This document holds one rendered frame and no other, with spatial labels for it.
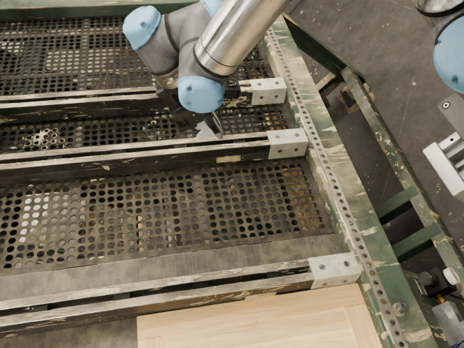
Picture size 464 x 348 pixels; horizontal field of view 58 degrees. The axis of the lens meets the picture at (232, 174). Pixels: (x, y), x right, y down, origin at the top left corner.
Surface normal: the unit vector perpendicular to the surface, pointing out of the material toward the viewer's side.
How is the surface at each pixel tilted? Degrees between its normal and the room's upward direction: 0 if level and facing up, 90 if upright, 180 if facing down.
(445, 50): 7
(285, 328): 52
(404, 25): 0
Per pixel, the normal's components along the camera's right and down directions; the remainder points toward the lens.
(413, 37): -0.74, -0.31
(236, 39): -0.15, 0.80
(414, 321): 0.06, -0.63
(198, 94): 0.04, 0.87
